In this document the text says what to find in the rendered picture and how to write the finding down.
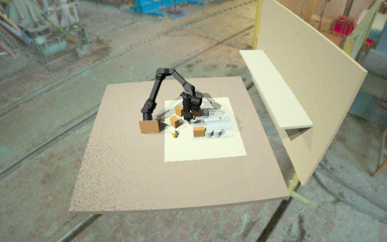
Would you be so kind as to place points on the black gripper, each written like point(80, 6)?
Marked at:
point(187, 115)

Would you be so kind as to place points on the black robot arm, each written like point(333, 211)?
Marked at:
point(190, 97)

